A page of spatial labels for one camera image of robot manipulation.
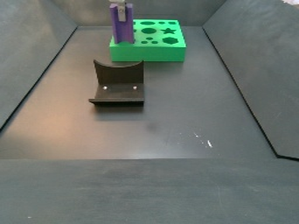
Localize purple arch object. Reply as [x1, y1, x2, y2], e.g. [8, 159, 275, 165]
[109, 0, 134, 44]

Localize black curved holder stand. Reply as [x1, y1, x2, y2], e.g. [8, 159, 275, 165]
[88, 60, 145, 105]

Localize green shape sorter block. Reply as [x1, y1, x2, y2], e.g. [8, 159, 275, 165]
[109, 19, 186, 62]

